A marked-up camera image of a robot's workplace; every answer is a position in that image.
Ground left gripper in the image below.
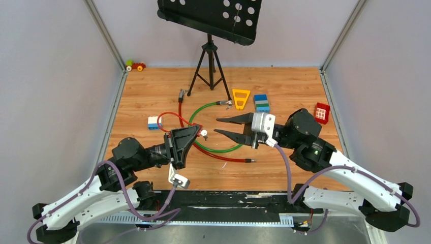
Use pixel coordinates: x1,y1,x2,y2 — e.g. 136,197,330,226
133,125,202,171

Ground small key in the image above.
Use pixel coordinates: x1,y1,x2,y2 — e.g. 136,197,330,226
200,130,208,141

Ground red padlock with thin cable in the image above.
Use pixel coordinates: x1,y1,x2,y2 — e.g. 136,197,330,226
157,111,204,135

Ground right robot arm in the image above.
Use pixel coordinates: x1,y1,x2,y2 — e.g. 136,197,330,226
220,108,420,232

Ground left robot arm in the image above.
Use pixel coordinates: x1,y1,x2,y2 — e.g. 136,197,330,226
28,125,207,243

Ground blue green stacked blocks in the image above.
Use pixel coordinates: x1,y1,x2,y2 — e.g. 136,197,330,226
253,94,270,113

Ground yellow triangular plastic piece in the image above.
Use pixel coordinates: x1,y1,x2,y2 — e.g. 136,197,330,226
232,89,251,110

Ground white blue block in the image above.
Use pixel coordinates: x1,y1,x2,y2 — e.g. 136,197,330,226
147,116,163,131

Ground red window block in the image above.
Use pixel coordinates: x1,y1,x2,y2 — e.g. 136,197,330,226
314,102,331,125

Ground toy car red green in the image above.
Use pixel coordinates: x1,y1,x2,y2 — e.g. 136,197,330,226
125,59,146,72

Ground black music stand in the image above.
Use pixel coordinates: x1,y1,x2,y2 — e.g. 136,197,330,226
157,0,262,104

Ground green cable lock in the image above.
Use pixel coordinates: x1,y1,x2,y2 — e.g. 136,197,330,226
189,101,242,153

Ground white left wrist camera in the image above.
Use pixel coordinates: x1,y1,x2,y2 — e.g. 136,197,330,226
168,164,190,189

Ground thick red cable lock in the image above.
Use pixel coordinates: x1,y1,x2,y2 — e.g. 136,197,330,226
178,89,256,163

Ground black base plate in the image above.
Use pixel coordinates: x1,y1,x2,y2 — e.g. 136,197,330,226
122,190,324,223

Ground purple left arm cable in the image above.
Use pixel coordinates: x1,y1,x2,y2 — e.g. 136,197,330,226
26,160,182,244

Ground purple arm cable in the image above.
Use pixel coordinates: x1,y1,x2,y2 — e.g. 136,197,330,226
26,160,182,244
274,144,421,235

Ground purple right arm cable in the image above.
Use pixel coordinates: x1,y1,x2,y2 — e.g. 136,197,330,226
274,144,421,235

